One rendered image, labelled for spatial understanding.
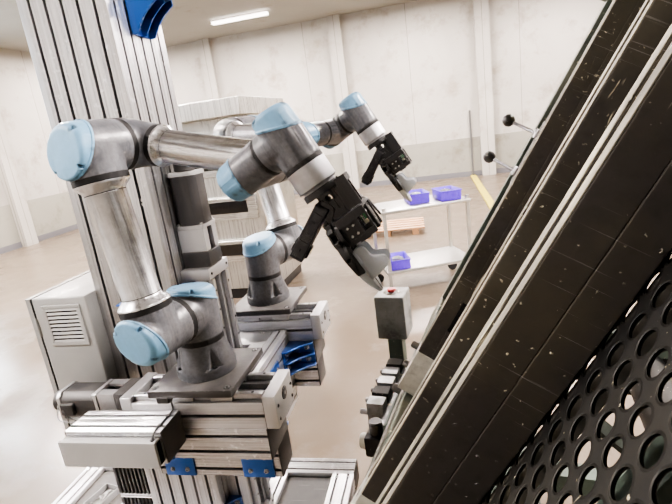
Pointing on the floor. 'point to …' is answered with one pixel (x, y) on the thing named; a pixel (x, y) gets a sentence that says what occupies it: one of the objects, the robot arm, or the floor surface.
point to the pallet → (403, 225)
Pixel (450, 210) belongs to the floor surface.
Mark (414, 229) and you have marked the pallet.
